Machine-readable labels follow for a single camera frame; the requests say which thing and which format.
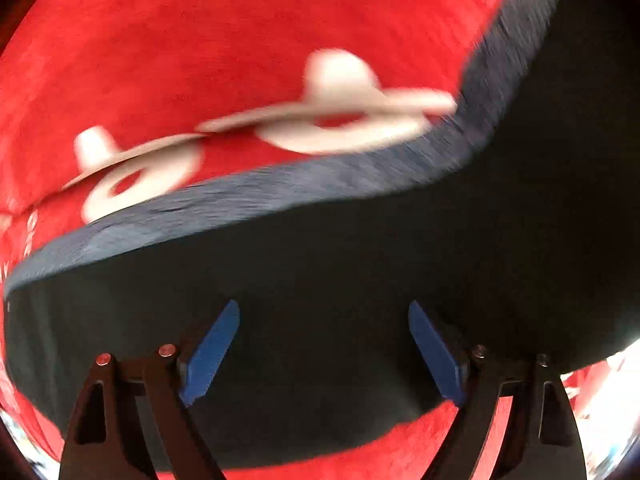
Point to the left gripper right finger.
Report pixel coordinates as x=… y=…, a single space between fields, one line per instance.
x=513 y=420

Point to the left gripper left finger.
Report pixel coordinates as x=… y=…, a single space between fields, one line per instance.
x=105 y=439

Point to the black pants grey waistband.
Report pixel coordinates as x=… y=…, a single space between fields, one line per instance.
x=350 y=284

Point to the red wedding bedspread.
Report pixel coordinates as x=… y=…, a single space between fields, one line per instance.
x=200 y=60

